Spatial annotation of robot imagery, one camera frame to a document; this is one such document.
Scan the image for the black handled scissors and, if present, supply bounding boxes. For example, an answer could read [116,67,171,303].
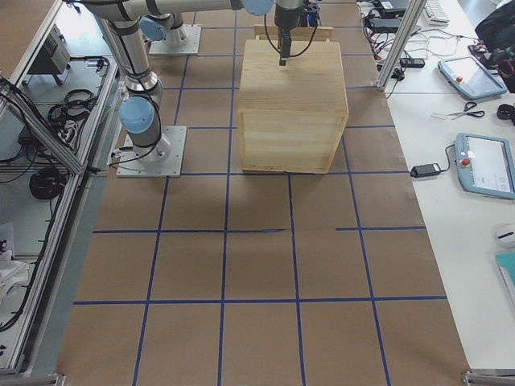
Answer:
[447,101,485,120]

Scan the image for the light wooden drawer cabinet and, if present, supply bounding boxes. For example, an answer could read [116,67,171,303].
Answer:
[237,39,349,174]

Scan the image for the black power adapter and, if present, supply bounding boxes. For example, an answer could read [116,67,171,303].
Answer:
[410,163,442,179]

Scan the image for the lower blue teach pendant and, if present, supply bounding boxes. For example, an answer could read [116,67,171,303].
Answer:
[455,133,514,200]

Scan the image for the blue teach pendant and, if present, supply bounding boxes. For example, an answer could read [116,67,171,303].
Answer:
[455,133,514,200]
[438,55,508,101]

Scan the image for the wooden drawer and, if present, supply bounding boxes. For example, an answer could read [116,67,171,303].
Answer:
[253,24,334,42]

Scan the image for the upper blue teach pendant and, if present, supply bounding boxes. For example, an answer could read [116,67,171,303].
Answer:
[438,55,508,101]

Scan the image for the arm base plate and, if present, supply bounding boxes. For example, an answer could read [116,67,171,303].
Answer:
[150,24,202,56]
[116,125,187,178]

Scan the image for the teal notebook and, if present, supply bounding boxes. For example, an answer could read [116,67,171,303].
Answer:
[495,252,515,302]

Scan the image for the aluminium frame post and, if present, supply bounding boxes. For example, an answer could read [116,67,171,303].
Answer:
[377,0,426,91]

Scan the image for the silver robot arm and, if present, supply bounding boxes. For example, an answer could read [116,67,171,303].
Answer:
[83,1,307,175]
[139,13,188,47]

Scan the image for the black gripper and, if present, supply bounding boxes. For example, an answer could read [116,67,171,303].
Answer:
[274,0,303,67]

